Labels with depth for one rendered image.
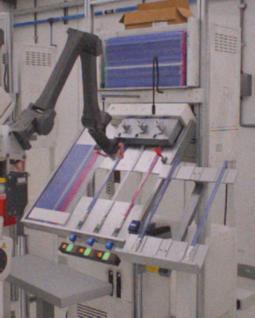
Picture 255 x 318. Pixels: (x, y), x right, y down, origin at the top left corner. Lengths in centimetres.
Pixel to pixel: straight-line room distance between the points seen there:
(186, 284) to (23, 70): 205
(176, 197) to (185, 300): 233
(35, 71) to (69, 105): 150
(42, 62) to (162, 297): 193
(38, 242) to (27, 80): 113
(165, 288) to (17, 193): 94
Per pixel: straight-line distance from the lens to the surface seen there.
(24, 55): 377
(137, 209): 242
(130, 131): 271
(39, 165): 563
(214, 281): 298
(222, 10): 432
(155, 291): 270
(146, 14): 324
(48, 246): 400
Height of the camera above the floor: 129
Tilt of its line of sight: 4 degrees down
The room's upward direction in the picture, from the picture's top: straight up
